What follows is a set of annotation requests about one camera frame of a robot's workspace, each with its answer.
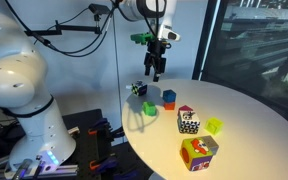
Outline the orange block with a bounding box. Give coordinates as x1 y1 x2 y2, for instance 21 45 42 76
162 101 177 112

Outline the orange blue clamp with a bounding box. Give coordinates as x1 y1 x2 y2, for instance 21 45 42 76
87 117 114 136
88 156 120 176

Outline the lime yellow block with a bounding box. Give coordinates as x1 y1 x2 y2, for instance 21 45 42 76
204 116 225 136

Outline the window frame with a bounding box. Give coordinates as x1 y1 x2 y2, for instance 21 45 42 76
191 0 219 82

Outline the black cable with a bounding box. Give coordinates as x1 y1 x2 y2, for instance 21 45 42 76
3 0 116 59

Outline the thin gray cable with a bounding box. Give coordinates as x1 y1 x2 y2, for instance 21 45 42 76
111 14 124 113

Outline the black perforated base board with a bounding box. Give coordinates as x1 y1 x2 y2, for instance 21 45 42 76
60 108 136 180

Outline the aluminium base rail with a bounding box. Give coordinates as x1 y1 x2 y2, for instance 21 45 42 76
0 162 79 180

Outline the small gray block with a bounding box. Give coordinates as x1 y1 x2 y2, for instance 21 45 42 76
200 134 220 156

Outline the black exterior camera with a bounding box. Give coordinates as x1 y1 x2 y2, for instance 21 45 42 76
88 2 112 16

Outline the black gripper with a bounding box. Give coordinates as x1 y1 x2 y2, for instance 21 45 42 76
143 39 168 83

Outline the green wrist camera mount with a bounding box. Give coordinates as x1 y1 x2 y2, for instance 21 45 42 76
130 31 156 46

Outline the blue block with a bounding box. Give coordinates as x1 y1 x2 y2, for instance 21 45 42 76
161 88 178 104

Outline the zebra print soft cube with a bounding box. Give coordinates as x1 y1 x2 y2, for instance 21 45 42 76
125 79 149 98

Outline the magenta block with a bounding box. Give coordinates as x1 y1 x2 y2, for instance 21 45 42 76
177 104 195 117

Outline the black camera mounting bar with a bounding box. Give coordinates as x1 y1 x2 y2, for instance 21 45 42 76
23 19 104 38

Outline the green block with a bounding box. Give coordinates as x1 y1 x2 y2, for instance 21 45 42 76
141 100 158 118

